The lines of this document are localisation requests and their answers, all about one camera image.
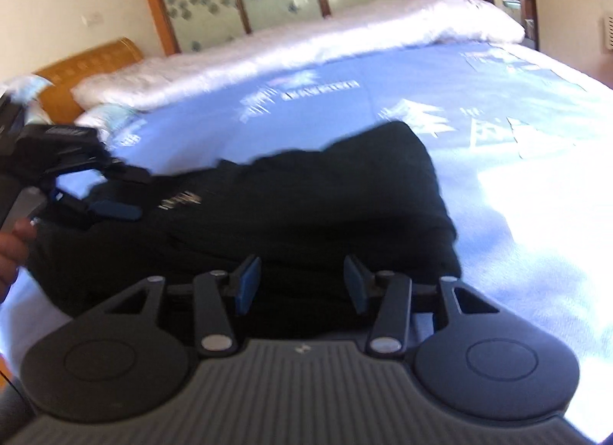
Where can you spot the blue printed bed sheet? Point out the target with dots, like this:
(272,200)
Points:
(527,234)

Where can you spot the wooden headboard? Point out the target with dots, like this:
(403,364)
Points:
(86,71)

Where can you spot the white quilt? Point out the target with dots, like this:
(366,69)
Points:
(287,47)

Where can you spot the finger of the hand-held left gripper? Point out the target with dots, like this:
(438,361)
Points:
(127,171)
(115,210)

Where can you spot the person's left hand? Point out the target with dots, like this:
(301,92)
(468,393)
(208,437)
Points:
(12,253)

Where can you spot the white wall switch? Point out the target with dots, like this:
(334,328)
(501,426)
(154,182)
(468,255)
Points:
(92,19)

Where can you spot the black pants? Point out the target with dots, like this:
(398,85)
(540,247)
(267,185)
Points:
(311,215)

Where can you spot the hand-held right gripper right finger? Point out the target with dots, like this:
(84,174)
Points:
(357,284)

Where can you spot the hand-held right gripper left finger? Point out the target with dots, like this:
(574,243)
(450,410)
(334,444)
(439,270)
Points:
(249,284)

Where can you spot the small floral pillow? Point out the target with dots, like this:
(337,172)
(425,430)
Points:
(112,119)

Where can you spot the light blue pillow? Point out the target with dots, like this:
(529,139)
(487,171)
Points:
(28,86)

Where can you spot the white wall radiator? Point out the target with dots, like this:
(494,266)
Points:
(607,33)

